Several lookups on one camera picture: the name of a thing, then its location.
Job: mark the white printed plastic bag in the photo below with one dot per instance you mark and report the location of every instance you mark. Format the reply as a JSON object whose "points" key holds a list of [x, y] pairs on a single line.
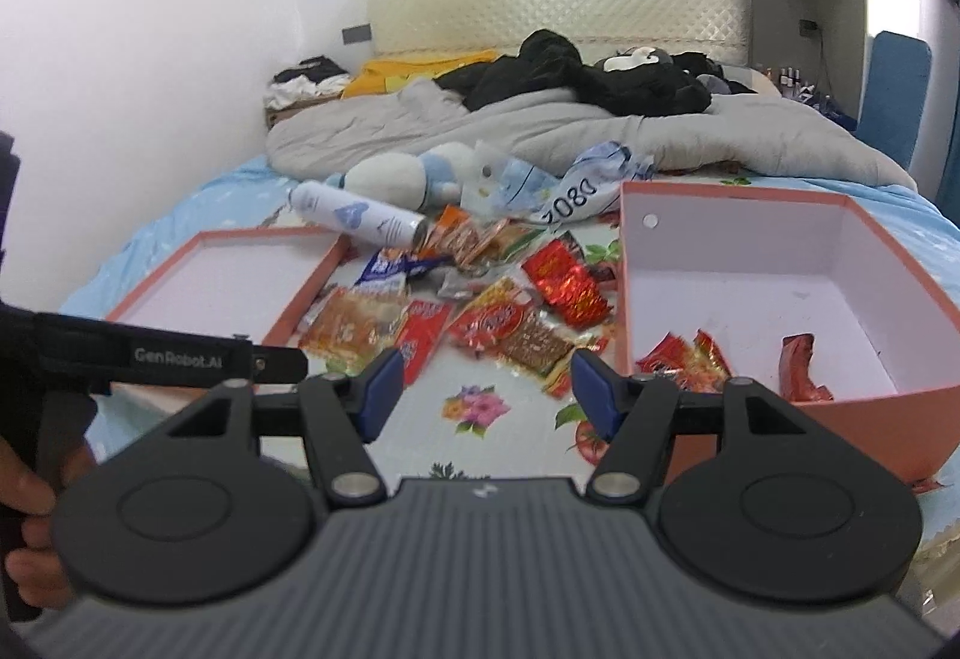
{"points": [[592, 190]]}

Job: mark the grey wall socket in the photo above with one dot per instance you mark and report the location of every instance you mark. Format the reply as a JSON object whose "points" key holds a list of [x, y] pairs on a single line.
{"points": [[357, 35]]}

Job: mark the blue chair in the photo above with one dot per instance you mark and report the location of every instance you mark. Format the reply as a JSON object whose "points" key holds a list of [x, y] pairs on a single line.
{"points": [[892, 97]]}

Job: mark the row of small bottles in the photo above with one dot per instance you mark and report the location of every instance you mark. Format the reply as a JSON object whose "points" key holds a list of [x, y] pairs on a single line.
{"points": [[787, 80]]}

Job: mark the dark red snack packet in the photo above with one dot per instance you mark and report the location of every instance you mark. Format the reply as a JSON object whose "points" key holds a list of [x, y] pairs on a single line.
{"points": [[804, 367]]}

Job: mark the red crinkled snack packet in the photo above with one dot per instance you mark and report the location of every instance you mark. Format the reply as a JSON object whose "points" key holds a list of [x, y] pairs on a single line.
{"points": [[679, 359]]}

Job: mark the stack of folded clothes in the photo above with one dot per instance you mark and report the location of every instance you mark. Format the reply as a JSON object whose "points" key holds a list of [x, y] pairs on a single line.
{"points": [[307, 76]]}

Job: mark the white and blue plush toy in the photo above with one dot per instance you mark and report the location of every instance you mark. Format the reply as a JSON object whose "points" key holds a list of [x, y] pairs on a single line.
{"points": [[397, 173]]}

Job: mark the floral bed sheet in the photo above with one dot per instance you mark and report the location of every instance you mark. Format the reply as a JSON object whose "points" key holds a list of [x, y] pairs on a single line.
{"points": [[480, 359]]}

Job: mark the white spray can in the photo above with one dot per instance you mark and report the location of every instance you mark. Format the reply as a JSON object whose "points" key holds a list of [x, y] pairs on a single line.
{"points": [[352, 213]]}

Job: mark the person's left hand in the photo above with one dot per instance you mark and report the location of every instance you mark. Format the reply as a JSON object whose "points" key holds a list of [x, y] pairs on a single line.
{"points": [[26, 479]]}

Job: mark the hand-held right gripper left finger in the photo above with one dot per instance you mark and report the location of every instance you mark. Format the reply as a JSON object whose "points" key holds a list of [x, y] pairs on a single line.
{"points": [[384, 393]]}

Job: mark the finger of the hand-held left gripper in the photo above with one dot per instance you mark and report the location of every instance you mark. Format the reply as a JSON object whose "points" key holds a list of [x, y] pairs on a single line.
{"points": [[172, 355]]}

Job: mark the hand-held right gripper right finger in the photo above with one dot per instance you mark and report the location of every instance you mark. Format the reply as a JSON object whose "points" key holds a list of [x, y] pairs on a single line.
{"points": [[592, 397]]}

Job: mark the cream quilted headboard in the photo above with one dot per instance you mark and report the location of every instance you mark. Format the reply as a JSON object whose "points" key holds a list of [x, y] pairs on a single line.
{"points": [[555, 3]]}

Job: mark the clear blue plastic bag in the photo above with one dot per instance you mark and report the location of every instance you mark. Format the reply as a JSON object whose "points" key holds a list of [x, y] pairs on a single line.
{"points": [[517, 183]]}

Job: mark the black clothes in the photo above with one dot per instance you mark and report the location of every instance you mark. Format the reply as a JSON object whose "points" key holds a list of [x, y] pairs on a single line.
{"points": [[585, 74]]}

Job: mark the pink cardboard box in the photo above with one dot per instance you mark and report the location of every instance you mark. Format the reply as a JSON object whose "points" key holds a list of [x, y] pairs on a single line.
{"points": [[750, 284]]}

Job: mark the pile of snack packets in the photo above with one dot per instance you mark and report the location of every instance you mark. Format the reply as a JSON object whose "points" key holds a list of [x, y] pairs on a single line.
{"points": [[495, 314]]}

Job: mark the pink box lid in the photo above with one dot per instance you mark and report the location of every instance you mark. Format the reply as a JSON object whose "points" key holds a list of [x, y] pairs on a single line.
{"points": [[217, 284]]}

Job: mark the grey duvet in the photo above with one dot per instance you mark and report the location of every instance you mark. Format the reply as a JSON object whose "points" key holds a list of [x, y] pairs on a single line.
{"points": [[540, 127]]}

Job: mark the yellow cloth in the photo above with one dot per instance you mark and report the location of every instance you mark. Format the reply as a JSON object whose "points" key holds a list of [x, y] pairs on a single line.
{"points": [[397, 73]]}

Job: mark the black wall plug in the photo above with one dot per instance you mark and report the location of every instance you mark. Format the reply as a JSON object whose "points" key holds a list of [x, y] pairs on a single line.
{"points": [[808, 26]]}

